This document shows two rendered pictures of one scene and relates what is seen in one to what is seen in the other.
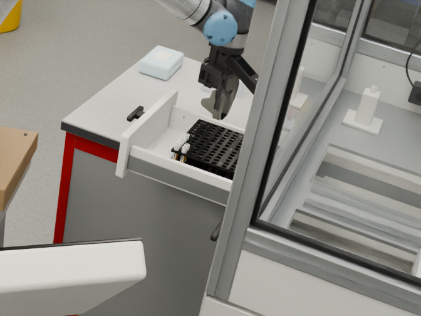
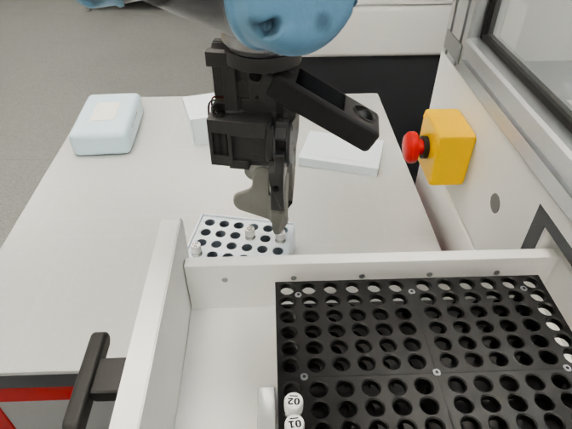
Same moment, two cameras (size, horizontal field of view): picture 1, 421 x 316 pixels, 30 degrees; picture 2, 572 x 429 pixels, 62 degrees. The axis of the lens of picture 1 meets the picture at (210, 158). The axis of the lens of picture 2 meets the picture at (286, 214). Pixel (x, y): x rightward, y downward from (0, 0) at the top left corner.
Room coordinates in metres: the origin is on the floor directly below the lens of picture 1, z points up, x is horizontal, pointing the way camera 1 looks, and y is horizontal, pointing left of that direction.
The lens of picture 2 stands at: (1.40, 0.11, 1.20)
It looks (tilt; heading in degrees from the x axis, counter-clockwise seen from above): 40 degrees down; 345
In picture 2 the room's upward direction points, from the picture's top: straight up
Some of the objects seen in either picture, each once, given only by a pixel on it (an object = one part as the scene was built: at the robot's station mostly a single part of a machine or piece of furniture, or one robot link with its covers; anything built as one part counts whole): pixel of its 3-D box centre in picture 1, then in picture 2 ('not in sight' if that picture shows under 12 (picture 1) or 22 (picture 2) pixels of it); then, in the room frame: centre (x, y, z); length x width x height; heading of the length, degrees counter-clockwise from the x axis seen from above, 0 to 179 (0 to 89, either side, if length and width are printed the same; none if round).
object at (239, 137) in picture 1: (227, 160); (427, 396); (1.55, -0.04, 0.87); 0.22 x 0.18 x 0.06; 77
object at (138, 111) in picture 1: (140, 115); (105, 379); (1.60, 0.18, 0.91); 0.07 x 0.04 x 0.01; 167
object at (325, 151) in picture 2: not in sight; (341, 152); (2.02, -0.16, 0.77); 0.13 x 0.09 x 0.02; 60
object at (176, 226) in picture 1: (182, 219); (241, 336); (1.99, 0.04, 0.38); 0.62 x 0.58 x 0.76; 167
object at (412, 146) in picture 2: not in sight; (415, 147); (1.86, -0.19, 0.88); 0.04 x 0.03 x 0.04; 167
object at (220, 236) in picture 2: not in sight; (242, 250); (1.83, 0.05, 0.78); 0.12 x 0.08 x 0.04; 66
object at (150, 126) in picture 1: (148, 130); (154, 402); (1.60, 0.15, 0.87); 0.29 x 0.02 x 0.11; 167
